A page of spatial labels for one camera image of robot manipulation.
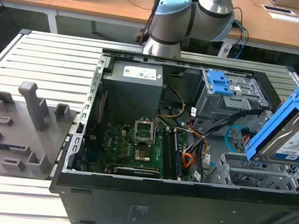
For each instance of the white paper sheet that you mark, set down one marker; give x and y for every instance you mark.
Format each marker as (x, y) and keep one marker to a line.
(287, 18)

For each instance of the grey power supply unit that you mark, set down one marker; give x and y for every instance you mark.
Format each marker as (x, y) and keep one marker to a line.
(132, 94)

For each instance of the silver laptop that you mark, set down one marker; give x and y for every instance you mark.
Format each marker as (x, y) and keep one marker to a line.
(289, 2)

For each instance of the grey metal disk bay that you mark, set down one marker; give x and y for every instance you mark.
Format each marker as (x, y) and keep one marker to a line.
(253, 175)

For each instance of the hard disk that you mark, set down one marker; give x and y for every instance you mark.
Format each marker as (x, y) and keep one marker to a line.
(293, 128)

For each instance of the white power strip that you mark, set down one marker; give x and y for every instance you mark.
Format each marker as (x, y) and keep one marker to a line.
(224, 50)

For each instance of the white sheet with black strip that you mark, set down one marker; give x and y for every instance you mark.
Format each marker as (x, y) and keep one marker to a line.
(276, 9)

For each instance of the grey metal drive cage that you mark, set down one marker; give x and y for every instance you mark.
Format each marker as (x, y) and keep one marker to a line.
(215, 106)

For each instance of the grey plastic parts rack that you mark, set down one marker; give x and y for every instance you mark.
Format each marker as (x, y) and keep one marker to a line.
(14, 134)

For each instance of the black PC case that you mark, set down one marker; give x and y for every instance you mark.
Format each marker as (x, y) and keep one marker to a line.
(155, 207)

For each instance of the black expansion card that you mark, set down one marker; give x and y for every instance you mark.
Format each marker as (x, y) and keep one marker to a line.
(137, 172)

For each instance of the green motherboard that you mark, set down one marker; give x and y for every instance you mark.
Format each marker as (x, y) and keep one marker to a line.
(116, 146)

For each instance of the RAM stick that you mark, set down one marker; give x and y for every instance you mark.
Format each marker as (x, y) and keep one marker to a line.
(177, 155)

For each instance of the blue plastic drive latch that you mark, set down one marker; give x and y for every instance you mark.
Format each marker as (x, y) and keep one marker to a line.
(220, 85)

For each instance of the black RAM slot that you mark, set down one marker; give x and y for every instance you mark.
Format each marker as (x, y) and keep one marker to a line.
(166, 154)

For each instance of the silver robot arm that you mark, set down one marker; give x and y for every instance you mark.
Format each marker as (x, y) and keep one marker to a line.
(174, 14)

